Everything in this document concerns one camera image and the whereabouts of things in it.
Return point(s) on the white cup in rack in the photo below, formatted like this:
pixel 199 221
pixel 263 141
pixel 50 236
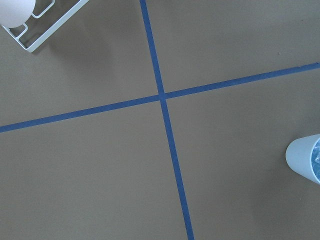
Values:
pixel 14 13

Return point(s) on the white wire cup rack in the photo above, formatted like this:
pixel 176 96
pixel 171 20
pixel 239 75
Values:
pixel 46 18

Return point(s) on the light blue plastic cup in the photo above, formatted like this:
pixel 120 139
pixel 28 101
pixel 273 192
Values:
pixel 298 156

